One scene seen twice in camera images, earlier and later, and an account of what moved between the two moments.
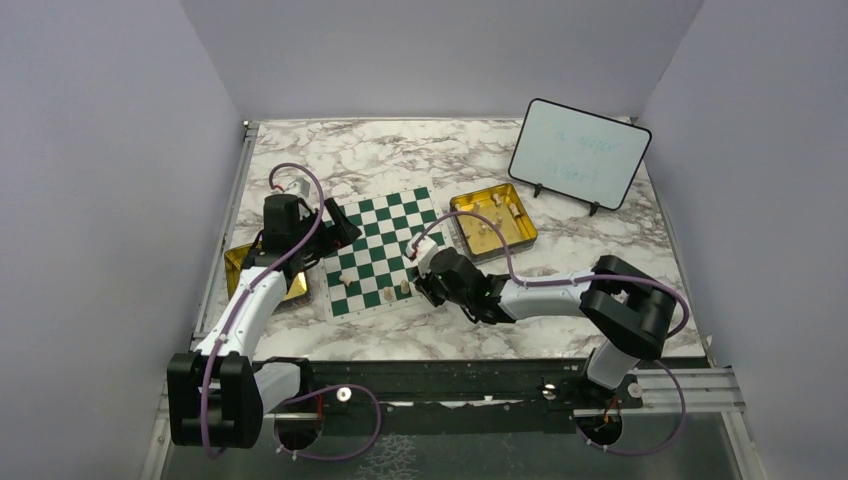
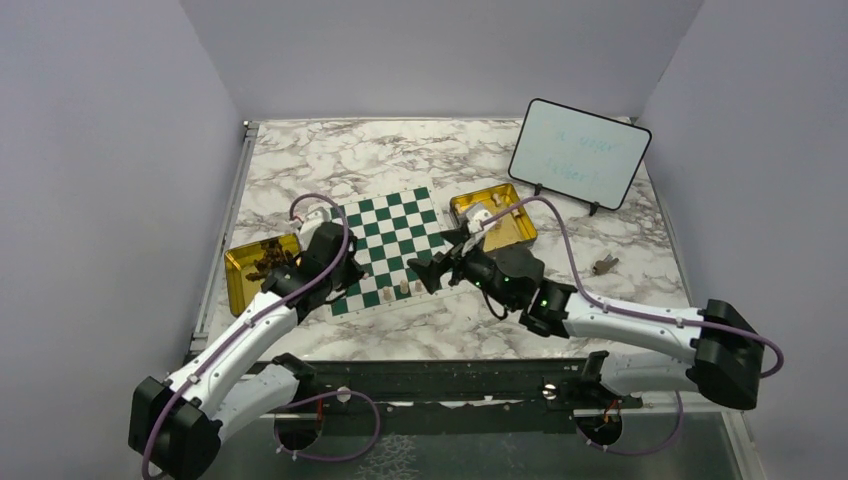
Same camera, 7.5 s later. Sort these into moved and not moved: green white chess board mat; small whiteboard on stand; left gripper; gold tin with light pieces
Moved: left gripper
Not moved: green white chess board mat; gold tin with light pieces; small whiteboard on stand
